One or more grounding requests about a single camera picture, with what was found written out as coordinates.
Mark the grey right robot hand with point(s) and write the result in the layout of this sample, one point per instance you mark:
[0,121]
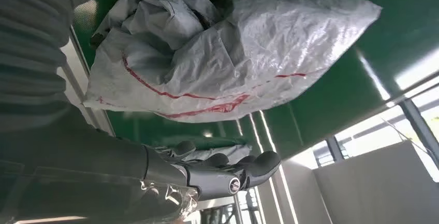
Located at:
[85,174]

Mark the pale crumpled package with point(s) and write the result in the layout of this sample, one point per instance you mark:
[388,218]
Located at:
[236,152]

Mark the green belt conveyor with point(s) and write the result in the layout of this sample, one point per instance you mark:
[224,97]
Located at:
[343,78]

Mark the white panel enclosure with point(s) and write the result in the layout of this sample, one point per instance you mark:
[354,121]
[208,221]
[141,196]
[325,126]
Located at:
[370,188]

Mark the grey window frame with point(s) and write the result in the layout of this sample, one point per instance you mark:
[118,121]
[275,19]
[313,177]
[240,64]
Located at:
[416,123]

